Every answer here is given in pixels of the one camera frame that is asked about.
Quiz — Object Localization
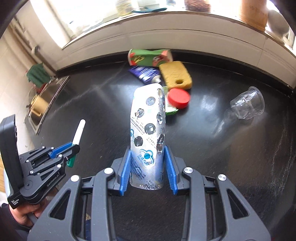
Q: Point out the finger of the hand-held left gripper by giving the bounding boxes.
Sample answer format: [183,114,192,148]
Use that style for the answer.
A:
[35,142,79,161]
[40,146,81,174]

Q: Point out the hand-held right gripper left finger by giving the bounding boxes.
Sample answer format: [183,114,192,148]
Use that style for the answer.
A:
[27,146,132,241]

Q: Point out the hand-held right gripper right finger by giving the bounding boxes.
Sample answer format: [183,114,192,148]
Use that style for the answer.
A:
[164,146,271,241]

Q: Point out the white green marker pen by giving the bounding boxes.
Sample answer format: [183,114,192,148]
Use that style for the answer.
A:
[67,119,86,168]

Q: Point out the silver pill blister pack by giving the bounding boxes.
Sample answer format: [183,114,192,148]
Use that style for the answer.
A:
[129,83,167,190]

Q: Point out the person's left hand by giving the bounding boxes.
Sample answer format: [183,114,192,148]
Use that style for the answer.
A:
[9,199,48,229]

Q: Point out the yellow mug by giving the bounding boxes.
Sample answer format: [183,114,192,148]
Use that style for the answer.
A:
[29,94,50,116]

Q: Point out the steel sink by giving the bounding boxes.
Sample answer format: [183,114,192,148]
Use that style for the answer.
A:
[24,75,71,136]

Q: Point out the small green packet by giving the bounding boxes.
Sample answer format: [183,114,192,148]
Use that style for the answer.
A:
[163,86,179,117]

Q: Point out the red round lid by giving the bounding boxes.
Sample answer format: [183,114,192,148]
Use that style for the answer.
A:
[168,88,191,109]

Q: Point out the green cloth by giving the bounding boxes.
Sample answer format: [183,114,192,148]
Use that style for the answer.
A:
[26,63,50,87]

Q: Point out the yellow sponge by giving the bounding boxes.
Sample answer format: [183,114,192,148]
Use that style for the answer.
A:
[159,61,193,90]

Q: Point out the blue toothpaste tube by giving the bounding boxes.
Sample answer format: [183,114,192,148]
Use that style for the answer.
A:
[128,65,162,84]

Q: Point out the clear plastic cup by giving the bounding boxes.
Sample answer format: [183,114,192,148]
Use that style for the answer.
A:
[223,86,265,121]

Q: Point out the green red snack box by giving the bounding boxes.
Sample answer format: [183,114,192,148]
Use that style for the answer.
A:
[128,49,173,67]

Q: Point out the yellow oil bottle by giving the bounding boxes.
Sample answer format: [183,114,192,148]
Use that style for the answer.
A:
[116,0,132,15]

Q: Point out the bamboo utensil holder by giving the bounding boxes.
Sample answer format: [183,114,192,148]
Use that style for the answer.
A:
[238,0,270,32]

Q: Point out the white stone mortar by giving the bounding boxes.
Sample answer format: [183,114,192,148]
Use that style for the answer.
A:
[266,9,290,35]

